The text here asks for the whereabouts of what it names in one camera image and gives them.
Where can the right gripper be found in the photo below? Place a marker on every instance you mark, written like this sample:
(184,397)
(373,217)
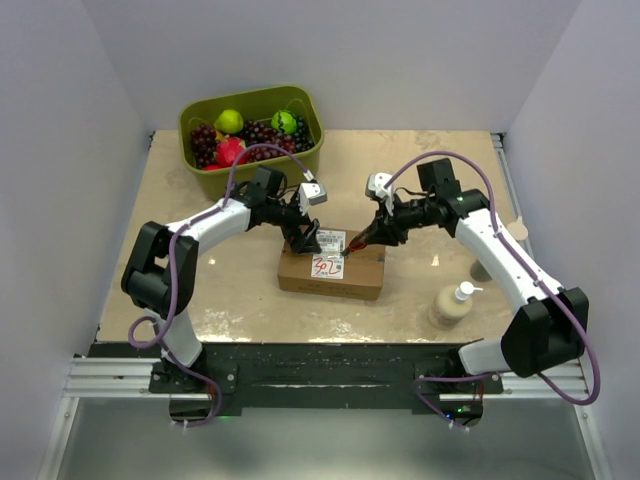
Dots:
(387,229)

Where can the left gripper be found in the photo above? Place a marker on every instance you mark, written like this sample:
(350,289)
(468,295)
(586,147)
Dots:
(293,235)

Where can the red black utility knife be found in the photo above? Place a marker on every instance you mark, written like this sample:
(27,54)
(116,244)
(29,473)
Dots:
(357,243)

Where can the brown cardboard express box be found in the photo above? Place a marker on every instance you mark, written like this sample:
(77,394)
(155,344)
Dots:
(358,276)

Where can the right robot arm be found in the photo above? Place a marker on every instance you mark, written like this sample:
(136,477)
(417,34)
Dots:
(550,320)

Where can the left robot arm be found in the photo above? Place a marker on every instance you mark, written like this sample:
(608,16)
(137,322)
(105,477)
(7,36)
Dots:
(160,274)

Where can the cream lotion pump bottle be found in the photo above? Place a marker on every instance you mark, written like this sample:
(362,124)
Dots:
(452,304)

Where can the dark red grape bunch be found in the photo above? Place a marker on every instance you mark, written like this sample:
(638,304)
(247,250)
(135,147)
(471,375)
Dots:
(204,138)

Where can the green striped ball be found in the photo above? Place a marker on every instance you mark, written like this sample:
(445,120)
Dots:
(284,121)

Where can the olive green plastic bin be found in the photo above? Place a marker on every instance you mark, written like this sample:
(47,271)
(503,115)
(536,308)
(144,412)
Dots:
(258,105)

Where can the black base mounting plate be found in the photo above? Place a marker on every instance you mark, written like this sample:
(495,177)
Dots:
(230,378)

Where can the yellow-green pear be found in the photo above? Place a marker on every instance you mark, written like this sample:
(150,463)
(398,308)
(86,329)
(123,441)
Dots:
(229,122)

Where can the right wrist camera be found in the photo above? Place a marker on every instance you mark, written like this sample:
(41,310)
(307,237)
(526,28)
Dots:
(379,187)

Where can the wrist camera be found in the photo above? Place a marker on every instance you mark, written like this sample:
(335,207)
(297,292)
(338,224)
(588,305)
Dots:
(311,194)
(379,187)

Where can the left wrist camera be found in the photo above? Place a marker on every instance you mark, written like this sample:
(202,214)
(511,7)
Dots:
(311,194)

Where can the aluminium frame rail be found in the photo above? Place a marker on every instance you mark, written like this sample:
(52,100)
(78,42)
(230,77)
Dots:
(94,378)

